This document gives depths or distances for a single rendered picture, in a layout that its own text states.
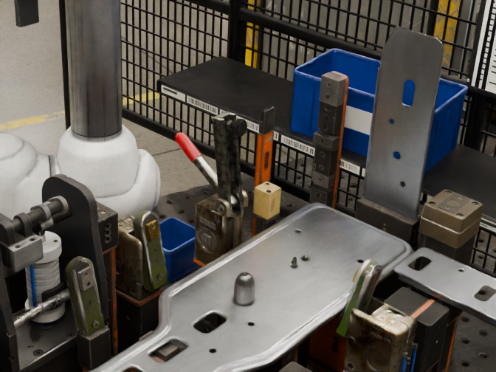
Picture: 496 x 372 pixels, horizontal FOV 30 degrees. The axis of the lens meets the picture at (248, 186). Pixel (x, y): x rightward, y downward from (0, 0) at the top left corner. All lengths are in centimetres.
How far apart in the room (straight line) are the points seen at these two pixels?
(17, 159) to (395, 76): 74
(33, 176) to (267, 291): 60
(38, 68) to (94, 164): 306
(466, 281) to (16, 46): 390
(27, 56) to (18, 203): 320
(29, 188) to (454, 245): 81
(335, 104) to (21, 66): 331
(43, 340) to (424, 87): 73
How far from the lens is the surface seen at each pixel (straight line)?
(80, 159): 182
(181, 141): 157
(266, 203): 159
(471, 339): 192
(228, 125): 148
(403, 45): 158
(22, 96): 455
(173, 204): 225
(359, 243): 159
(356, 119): 179
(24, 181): 184
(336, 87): 171
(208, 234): 159
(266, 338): 136
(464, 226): 161
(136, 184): 186
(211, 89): 205
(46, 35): 530
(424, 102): 158
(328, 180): 179
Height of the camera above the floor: 185
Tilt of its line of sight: 30 degrees down
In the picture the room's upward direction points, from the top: 3 degrees clockwise
